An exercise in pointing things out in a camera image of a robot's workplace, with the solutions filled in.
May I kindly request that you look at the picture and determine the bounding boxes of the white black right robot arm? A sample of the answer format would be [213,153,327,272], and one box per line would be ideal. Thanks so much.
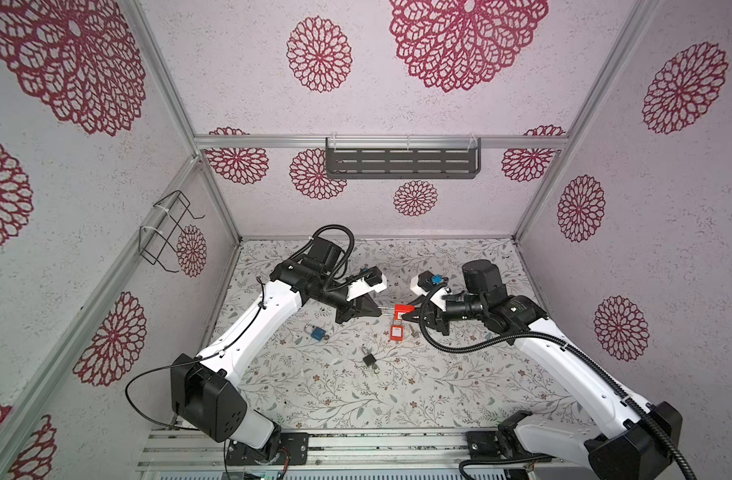
[405,259,696,479]

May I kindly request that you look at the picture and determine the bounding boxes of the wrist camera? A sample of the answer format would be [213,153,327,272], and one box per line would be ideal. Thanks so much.
[347,266,387,301]
[410,271,451,311]

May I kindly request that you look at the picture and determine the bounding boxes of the red padlock with warning label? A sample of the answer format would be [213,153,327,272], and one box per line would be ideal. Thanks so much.
[381,304,415,318]

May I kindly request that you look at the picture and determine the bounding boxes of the red padlock with property label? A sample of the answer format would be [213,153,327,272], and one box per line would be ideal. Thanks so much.
[389,319,404,342]

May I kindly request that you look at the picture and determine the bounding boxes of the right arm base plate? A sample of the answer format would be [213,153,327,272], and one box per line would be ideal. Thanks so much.
[465,430,552,464]

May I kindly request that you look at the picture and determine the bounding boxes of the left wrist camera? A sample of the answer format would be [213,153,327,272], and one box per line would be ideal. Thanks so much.
[347,266,387,301]

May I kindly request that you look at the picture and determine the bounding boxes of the black padlock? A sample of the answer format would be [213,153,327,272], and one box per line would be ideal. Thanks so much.
[361,346,379,374]

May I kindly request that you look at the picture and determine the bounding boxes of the aluminium front rail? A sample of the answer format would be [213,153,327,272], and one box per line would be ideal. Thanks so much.
[136,427,642,472]

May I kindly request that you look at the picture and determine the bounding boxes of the blue padlock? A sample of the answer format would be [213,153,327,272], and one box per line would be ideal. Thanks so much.
[304,324,329,342]

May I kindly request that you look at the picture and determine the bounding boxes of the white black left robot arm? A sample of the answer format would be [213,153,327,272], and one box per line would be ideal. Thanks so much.
[163,224,387,455]

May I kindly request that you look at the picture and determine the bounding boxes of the black wire wall basket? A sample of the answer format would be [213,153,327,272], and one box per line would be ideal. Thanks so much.
[137,190,208,278]

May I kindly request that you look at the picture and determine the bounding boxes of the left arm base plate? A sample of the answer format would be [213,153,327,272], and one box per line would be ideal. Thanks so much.
[226,432,310,467]

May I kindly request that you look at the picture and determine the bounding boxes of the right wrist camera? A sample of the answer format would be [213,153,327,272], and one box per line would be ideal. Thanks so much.
[410,271,451,311]

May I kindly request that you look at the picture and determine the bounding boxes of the grey metal wall shelf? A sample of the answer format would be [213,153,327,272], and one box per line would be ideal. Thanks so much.
[324,137,481,180]

